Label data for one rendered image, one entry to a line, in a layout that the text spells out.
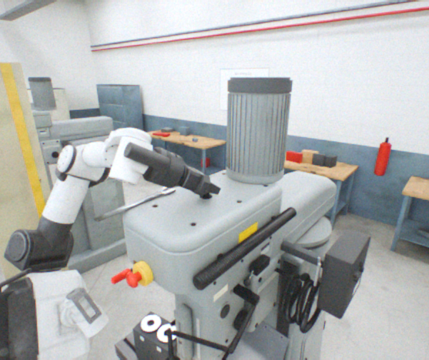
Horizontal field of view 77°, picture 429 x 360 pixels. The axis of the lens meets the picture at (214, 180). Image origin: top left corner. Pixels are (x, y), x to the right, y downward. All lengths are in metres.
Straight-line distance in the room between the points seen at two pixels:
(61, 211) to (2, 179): 1.44
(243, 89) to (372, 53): 4.11
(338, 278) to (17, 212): 2.12
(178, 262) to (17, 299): 0.44
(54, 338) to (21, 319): 0.10
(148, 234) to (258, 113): 0.46
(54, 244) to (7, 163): 1.42
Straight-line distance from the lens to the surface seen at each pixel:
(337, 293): 0.95
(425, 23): 4.80
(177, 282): 0.66
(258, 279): 0.97
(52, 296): 0.93
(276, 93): 0.83
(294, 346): 1.50
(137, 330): 1.45
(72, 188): 0.89
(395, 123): 4.80
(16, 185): 2.36
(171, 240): 0.60
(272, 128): 0.84
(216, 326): 0.93
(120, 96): 8.01
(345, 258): 0.89
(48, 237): 0.94
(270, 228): 0.81
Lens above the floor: 2.21
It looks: 21 degrees down
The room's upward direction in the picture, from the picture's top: straight up
